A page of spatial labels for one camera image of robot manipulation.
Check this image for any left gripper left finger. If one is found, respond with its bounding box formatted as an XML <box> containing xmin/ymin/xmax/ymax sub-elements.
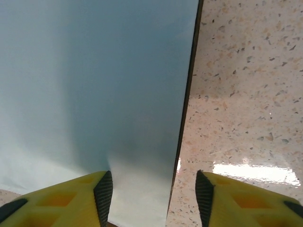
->
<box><xmin>0</xmin><ymin>170</ymin><xmax>115</xmax><ymax>227</ymax></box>

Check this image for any white paper napkin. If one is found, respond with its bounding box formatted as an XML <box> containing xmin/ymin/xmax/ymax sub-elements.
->
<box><xmin>0</xmin><ymin>0</ymin><xmax>199</xmax><ymax>227</ymax></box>

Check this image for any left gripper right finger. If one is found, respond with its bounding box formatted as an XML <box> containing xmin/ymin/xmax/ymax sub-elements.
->
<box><xmin>195</xmin><ymin>169</ymin><xmax>303</xmax><ymax>227</ymax></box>

